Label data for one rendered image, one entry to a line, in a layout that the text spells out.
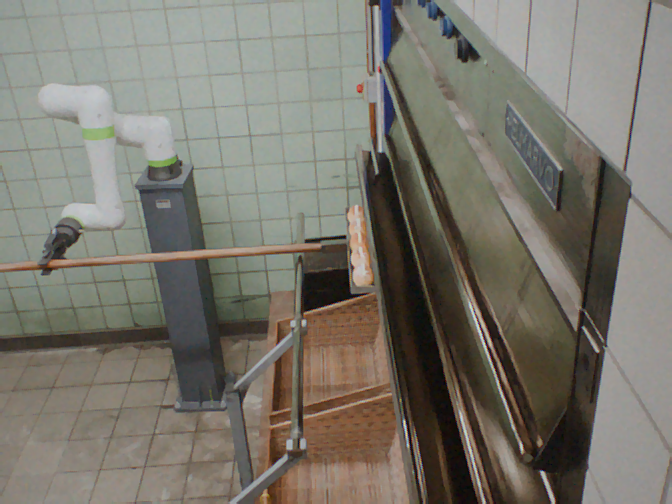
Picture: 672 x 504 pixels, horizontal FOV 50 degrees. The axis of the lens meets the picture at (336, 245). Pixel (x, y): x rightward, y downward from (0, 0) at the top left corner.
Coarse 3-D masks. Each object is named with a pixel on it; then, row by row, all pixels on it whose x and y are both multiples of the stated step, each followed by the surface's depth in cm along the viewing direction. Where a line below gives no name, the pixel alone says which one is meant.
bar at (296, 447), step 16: (304, 224) 262; (304, 240) 251; (304, 256) 241; (304, 320) 206; (288, 336) 208; (272, 352) 209; (256, 368) 212; (240, 384) 214; (240, 400) 217; (240, 416) 219; (240, 432) 222; (240, 448) 225; (288, 448) 162; (304, 448) 162; (240, 464) 228; (288, 464) 165; (240, 480) 232; (256, 480) 169; (272, 480) 167; (240, 496) 170; (256, 496) 169
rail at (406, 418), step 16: (368, 192) 217; (368, 208) 207; (368, 224) 200; (384, 272) 176; (384, 288) 169; (384, 304) 163; (384, 320) 159; (400, 368) 143; (400, 384) 138; (400, 400) 134; (400, 416) 132; (416, 448) 124; (416, 464) 120; (416, 480) 117; (416, 496) 114
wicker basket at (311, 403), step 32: (288, 320) 283; (320, 320) 284; (352, 320) 285; (320, 352) 288; (352, 352) 286; (384, 352) 270; (288, 384) 272; (320, 384) 270; (352, 384) 269; (384, 384) 231; (288, 416) 237; (384, 416) 238
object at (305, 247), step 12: (180, 252) 239; (192, 252) 238; (204, 252) 238; (216, 252) 238; (228, 252) 238; (240, 252) 238; (252, 252) 238; (264, 252) 238; (276, 252) 238; (288, 252) 238; (300, 252) 238; (312, 252) 239; (0, 264) 239; (12, 264) 239; (24, 264) 238; (36, 264) 238; (48, 264) 238; (60, 264) 238; (72, 264) 238; (84, 264) 238; (96, 264) 238; (108, 264) 239; (120, 264) 239
